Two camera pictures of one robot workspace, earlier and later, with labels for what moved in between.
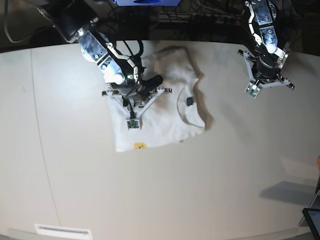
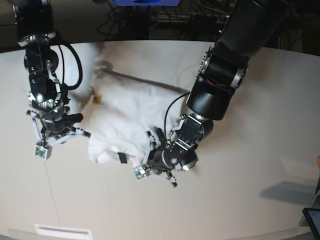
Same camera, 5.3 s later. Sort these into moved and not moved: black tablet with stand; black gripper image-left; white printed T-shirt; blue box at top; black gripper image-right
Moved: white printed T-shirt; black gripper image-right; black gripper image-left
Not moved: blue box at top; black tablet with stand
